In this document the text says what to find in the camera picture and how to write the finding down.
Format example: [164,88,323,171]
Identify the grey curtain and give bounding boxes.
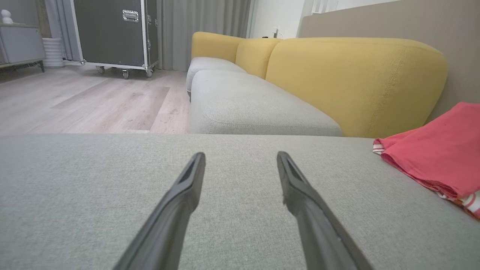
[44,0,252,72]

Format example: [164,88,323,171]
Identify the black wheeled flight case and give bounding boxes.
[70,0,159,80]

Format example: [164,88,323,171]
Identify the wide yellow sofa backrest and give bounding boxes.
[265,37,449,138]

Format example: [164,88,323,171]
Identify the red shorts with white stripes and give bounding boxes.
[373,102,480,221]

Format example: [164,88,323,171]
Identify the long low tv cabinet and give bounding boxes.
[0,23,46,74]

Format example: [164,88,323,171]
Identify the white slatted wall fixture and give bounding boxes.
[311,0,339,14]

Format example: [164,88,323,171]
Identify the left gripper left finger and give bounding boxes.
[114,151,206,270]

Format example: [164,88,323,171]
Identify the large grey sofa seat cushion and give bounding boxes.
[0,133,480,270]

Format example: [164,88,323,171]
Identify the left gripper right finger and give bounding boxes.
[276,151,374,270]

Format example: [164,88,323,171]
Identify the white ribbed plant pot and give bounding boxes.
[42,37,65,69]

